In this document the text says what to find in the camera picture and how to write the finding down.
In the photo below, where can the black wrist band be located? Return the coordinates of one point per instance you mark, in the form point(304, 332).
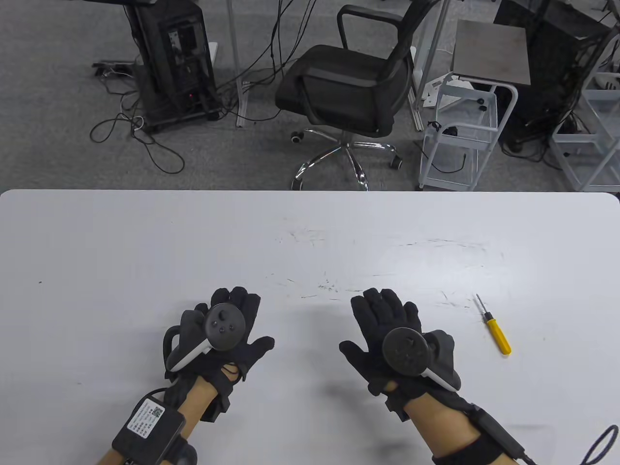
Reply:
point(183, 453)

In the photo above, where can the black office chair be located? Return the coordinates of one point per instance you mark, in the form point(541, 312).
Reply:
point(339, 82)

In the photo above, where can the white cart with wooden top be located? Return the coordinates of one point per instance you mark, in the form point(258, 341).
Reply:
point(489, 53)

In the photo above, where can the black hand controller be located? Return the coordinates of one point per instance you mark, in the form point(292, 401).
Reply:
point(406, 351)
point(225, 327)

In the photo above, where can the person's right forearm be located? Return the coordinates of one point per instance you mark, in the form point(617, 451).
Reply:
point(436, 426)

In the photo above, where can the black power strip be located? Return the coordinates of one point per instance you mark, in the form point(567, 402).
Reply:
point(114, 64)

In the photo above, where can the person's left hand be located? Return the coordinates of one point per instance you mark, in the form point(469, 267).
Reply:
point(248, 310)

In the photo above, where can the small black adapter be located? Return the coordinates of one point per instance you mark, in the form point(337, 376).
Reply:
point(450, 131)

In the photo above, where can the white desk leg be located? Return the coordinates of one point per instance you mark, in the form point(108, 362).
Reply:
point(428, 53)
point(234, 38)

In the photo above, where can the person's left forearm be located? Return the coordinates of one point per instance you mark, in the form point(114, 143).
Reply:
point(196, 402)

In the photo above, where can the black labelled wrist box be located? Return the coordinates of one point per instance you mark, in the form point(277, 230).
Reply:
point(145, 426)

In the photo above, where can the person's right hand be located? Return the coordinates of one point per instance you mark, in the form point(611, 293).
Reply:
point(375, 315)

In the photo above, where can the slim black wrist module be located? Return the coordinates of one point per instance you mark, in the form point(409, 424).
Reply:
point(494, 431)

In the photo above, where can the metal screwdriver shaft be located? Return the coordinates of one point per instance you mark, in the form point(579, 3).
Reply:
point(481, 306)

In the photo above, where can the black right hand controller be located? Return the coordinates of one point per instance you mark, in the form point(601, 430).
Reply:
point(406, 351)

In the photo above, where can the black left hand controller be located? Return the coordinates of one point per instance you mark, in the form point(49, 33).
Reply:
point(225, 327)

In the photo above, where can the black computer tower on stand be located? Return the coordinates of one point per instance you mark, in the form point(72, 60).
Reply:
point(169, 58)

